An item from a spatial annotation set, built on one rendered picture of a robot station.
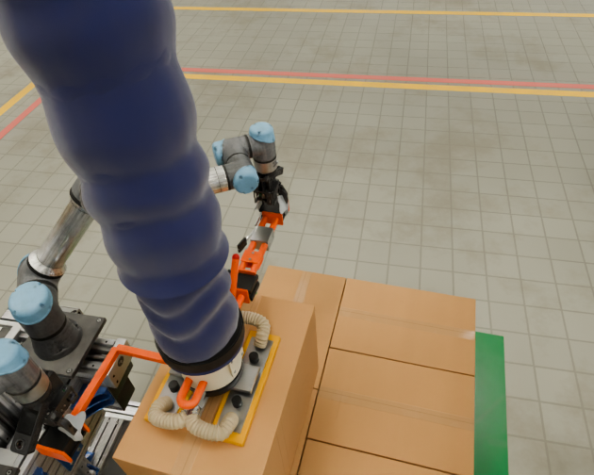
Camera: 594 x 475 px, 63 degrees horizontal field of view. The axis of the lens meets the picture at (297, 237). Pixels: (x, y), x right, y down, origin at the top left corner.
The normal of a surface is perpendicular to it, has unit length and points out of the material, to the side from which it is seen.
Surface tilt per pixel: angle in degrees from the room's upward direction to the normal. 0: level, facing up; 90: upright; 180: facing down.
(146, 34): 100
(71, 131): 80
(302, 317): 0
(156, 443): 0
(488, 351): 0
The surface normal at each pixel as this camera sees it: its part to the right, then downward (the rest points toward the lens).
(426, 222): -0.06, -0.70
